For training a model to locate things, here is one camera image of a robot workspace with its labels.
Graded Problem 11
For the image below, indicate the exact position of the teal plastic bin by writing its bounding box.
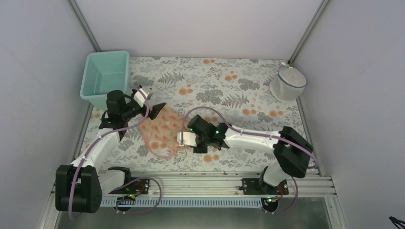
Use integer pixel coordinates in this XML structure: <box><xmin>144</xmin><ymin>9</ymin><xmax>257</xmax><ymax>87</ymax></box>
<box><xmin>80</xmin><ymin>51</ymin><xmax>130</xmax><ymax>110</ymax></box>

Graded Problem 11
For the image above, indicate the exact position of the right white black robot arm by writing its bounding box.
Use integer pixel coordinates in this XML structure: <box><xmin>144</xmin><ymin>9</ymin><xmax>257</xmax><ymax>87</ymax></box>
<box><xmin>177</xmin><ymin>115</ymin><xmax>313</xmax><ymax>194</ymax></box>

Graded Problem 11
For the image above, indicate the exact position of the aluminium mounting rail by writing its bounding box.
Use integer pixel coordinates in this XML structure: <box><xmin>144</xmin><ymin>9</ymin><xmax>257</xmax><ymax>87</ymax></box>
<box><xmin>52</xmin><ymin>171</ymin><xmax>337</xmax><ymax>199</ymax></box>

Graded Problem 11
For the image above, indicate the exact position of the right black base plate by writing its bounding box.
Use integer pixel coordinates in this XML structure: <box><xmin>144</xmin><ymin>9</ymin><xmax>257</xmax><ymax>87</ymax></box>
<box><xmin>238</xmin><ymin>178</ymin><xmax>289</xmax><ymax>195</ymax></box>

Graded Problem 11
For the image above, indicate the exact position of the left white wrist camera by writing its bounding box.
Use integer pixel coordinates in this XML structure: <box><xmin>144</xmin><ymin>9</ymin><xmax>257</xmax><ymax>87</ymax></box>
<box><xmin>132</xmin><ymin>87</ymin><xmax>153</xmax><ymax>106</ymax></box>

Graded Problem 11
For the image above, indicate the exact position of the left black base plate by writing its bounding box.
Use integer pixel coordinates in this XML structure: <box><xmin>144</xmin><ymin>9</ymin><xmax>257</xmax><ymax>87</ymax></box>
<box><xmin>109</xmin><ymin>179</ymin><xmax>150</xmax><ymax>198</ymax></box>

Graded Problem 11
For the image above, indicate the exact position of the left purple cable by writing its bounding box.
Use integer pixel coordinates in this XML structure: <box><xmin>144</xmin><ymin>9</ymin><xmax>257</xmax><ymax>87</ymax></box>
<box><xmin>68</xmin><ymin>87</ymin><xmax>162</xmax><ymax>221</ymax></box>

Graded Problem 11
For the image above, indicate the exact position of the white mesh laundry basket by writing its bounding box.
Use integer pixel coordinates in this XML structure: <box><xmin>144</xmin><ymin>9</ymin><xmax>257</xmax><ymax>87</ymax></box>
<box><xmin>269</xmin><ymin>63</ymin><xmax>307</xmax><ymax>102</ymax></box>

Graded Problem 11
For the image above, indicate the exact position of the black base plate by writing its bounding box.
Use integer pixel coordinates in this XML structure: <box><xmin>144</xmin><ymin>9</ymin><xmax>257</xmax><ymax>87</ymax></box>
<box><xmin>238</xmin><ymin>178</ymin><xmax>289</xmax><ymax>195</ymax></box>
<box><xmin>109</xmin><ymin>179</ymin><xmax>150</xmax><ymax>198</ymax></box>

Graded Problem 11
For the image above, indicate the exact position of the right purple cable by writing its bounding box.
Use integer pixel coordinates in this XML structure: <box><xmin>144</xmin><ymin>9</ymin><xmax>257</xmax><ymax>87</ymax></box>
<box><xmin>181</xmin><ymin>106</ymin><xmax>319</xmax><ymax>216</ymax></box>

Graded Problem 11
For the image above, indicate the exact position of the orange floral mesh laundry bag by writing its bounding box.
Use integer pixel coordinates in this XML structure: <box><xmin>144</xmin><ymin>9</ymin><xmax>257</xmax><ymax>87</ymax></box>
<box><xmin>140</xmin><ymin>105</ymin><xmax>189</xmax><ymax>160</ymax></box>

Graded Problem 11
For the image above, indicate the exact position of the white slotted cable duct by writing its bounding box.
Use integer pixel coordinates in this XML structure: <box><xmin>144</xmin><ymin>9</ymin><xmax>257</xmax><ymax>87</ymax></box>
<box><xmin>119</xmin><ymin>197</ymin><xmax>263</xmax><ymax>208</ymax></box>

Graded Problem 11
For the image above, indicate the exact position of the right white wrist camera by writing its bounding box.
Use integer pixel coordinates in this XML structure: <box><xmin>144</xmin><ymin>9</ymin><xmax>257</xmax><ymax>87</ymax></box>
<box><xmin>177</xmin><ymin>131</ymin><xmax>197</xmax><ymax>147</ymax></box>

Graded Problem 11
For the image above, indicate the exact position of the purple cable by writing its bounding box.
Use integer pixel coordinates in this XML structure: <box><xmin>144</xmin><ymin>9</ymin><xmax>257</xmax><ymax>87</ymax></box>
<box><xmin>68</xmin><ymin>87</ymin><xmax>162</xmax><ymax>221</ymax></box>
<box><xmin>181</xmin><ymin>106</ymin><xmax>319</xmax><ymax>216</ymax></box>

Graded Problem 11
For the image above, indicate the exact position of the floral patterned table mat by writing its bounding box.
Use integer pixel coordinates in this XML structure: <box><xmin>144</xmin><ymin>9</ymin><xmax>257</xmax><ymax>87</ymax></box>
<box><xmin>79</xmin><ymin>56</ymin><xmax>318</xmax><ymax>173</ymax></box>

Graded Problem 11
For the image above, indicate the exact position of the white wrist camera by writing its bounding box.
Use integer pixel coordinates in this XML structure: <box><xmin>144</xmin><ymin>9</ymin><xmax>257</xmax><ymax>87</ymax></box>
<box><xmin>177</xmin><ymin>131</ymin><xmax>197</xmax><ymax>147</ymax></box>
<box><xmin>132</xmin><ymin>87</ymin><xmax>153</xmax><ymax>106</ymax></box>

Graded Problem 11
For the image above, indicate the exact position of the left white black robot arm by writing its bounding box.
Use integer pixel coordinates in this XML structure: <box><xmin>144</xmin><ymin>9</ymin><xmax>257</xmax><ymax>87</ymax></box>
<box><xmin>55</xmin><ymin>87</ymin><xmax>166</xmax><ymax>214</ymax></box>

